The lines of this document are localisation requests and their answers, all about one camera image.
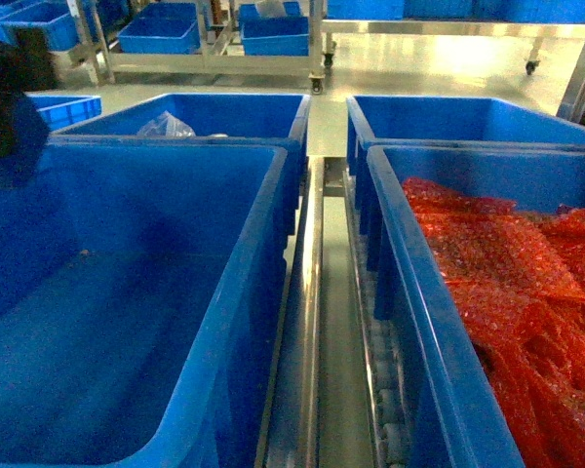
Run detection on blue bin with clear bag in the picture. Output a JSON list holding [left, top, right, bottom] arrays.
[[57, 93, 310, 182]]

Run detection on blue bin rear right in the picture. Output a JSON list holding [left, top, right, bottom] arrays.
[[346, 95, 585, 176]]

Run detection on stainless steel shelf rack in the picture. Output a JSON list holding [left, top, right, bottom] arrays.
[[255, 97, 406, 467]]

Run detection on empty blue bin front middle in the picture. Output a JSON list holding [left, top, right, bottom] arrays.
[[0, 141, 296, 467]]

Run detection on blue bin with red bags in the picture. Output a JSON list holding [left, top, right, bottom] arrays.
[[361, 147, 585, 467]]

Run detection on blue bin rear left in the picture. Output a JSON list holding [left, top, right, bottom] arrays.
[[28, 95, 102, 131]]

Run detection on clear plastic bag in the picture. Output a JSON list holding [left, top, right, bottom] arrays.
[[136, 111, 196, 137]]

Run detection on red bubble wrap bags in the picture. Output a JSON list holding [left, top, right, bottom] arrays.
[[403, 177, 585, 467]]

